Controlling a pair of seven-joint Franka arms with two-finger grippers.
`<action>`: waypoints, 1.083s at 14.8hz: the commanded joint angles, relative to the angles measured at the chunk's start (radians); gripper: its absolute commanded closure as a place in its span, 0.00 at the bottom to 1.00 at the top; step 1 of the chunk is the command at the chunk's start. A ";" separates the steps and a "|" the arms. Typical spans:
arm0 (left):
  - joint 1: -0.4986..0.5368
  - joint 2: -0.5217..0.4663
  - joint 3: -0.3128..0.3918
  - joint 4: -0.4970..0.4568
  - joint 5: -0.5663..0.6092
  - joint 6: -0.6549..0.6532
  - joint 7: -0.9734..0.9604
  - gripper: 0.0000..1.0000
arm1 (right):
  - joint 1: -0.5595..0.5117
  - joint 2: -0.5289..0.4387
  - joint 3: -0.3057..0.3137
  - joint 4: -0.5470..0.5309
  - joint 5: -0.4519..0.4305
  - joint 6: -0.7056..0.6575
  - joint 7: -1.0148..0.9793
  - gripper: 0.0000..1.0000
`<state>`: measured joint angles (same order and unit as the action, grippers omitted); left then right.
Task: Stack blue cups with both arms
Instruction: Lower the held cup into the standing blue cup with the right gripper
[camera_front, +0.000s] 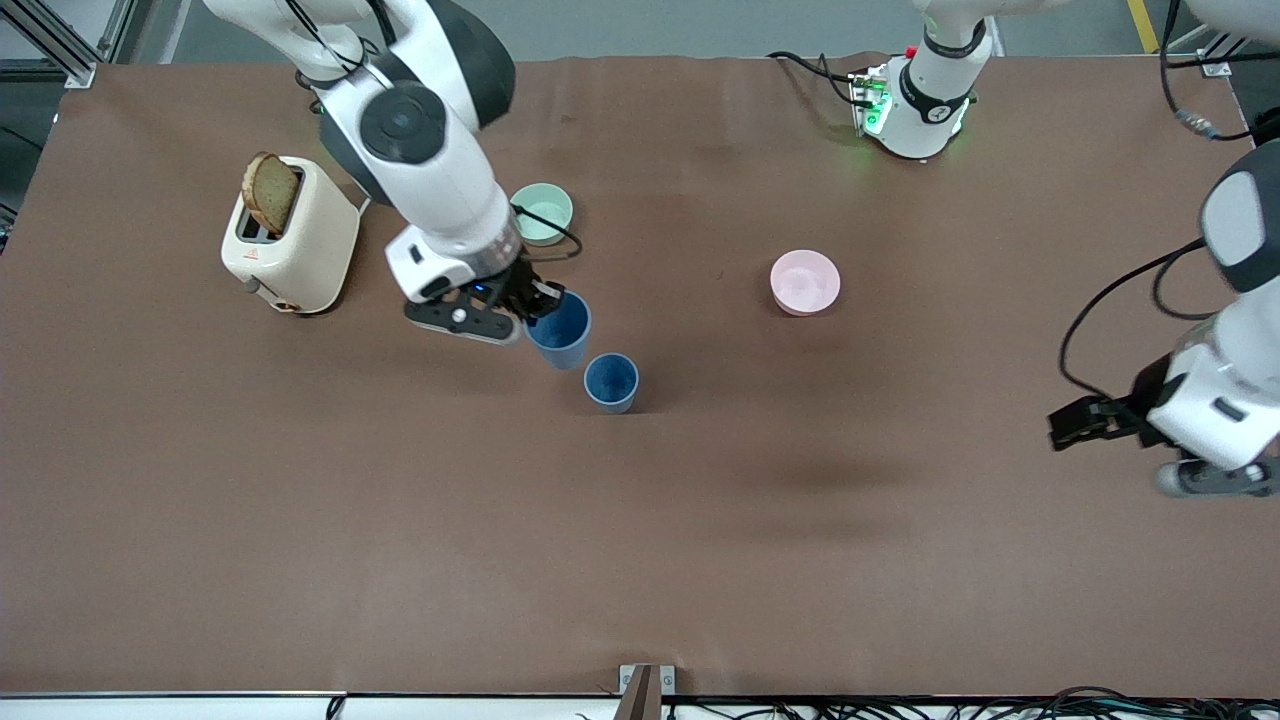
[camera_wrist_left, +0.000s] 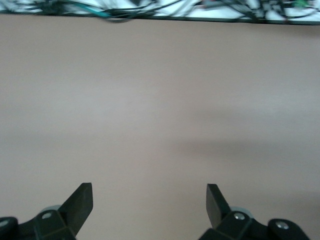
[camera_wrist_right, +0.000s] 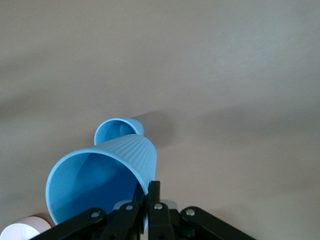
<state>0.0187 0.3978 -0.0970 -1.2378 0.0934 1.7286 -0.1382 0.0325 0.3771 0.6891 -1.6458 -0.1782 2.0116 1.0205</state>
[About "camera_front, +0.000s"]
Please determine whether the aluminium frame post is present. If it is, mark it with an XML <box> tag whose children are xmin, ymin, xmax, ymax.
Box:
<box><xmin>1197</xmin><ymin>30</ymin><xmax>1261</xmax><ymax>77</ymax></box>
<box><xmin>0</xmin><ymin>0</ymin><xmax>136</xmax><ymax>89</ymax></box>

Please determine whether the metal bracket with post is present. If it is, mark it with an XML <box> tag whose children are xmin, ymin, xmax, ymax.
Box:
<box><xmin>619</xmin><ymin>663</ymin><xmax>677</xmax><ymax>720</ymax></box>

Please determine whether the cream white toaster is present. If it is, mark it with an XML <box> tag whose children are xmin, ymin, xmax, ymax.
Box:
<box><xmin>220</xmin><ymin>155</ymin><xmax>361</xmax><ymax>316</ymax></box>

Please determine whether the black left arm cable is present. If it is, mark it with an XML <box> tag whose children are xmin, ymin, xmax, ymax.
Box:
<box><xmin>1058</xmin><ymin>0</ymin><xmax>1256</xmax><ymax>401</ymax></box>

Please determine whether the black base power cable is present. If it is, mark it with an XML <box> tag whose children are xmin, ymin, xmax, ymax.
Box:
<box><xmin>766</xmin><ymin>50</ymin><xmax>863</xmax><ymax>109</ymax></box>

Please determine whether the pink bowl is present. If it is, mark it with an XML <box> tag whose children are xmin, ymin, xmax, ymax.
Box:
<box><xmin>769</xmin><ymin>249</ymin><xmax>842</xmax><ymax>317</ymax></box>

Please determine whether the brown bread slice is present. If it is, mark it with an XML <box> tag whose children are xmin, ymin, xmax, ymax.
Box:
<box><xmin>241</xmin><ymin>151</ymin><xmax>301</xmax><ymax>237</ymax></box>

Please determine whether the mint green bowl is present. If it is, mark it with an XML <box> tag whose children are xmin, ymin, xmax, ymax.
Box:
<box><xmin>510</xmin><ymin>182</ymin><xmax>575</xmax><ymax>247</ymax></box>

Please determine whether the blue plastic cup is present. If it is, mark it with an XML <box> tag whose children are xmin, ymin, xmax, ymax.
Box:
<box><xmin>524</xmin><ymin>290</ymin><xmax>593</xmax><ymax>372</ymax></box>
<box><xmin>583</xmin><ymin>352</ymin><xmax>641</xmax><ymax>415</ymax></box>

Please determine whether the brown table mat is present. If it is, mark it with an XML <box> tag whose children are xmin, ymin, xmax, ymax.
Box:
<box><xmin>0</xmin><ymin>52</ymin><xmax>1280</xmax><ymax>698</ymax></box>

